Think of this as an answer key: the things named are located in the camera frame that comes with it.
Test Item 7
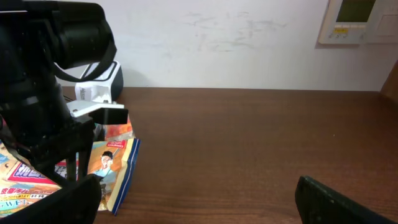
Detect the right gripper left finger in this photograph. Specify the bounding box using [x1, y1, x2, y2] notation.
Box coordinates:
[1, 174, 101, 224]

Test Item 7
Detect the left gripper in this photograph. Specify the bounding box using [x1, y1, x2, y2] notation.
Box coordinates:
[1, 1, 117, 186]

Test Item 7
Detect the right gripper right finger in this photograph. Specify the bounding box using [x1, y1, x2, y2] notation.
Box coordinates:
[295, 175, 397, 224]

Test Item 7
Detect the yellow wet wipes pack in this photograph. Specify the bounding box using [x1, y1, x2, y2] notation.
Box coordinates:
[1, 138, 141, 218]

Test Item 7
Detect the orange tissue pack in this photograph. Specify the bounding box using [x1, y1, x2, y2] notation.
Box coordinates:
[94, 117, 136, 141]

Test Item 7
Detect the white barcode scanner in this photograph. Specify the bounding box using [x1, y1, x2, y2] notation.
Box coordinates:
[75, 61, 124, 103]

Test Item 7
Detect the white wall control panel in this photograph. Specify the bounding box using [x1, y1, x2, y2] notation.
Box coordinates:
[318, 0, 397, 45]

